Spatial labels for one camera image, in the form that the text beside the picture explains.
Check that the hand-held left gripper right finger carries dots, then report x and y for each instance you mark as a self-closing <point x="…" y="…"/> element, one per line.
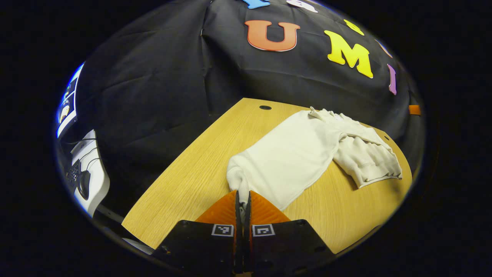
<point x="284" y="246"/>

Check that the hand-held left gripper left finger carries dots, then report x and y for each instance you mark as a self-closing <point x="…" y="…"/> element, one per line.
<point x="203" y="246"/>

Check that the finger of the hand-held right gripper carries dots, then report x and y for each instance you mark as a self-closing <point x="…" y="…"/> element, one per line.
<point x="414" y="110"/>

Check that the cream sweatshirt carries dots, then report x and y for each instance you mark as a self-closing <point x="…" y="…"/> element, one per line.
<point x="292" y="154"/>

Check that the white desk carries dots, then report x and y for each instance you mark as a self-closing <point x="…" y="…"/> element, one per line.
<point x="98" y="181"/>

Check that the black computer mouse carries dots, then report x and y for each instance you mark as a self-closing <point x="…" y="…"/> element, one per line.
<point x="83" y="184"/>

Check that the black keyboard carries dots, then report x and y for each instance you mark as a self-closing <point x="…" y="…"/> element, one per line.
<point x="73" y="173"/>

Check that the black backdrop cloth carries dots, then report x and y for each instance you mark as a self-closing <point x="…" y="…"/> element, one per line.
<point x="153" y="96"/>

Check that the computer monitor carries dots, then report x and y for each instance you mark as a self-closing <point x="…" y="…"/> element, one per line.
<point x="67" y="111"/>

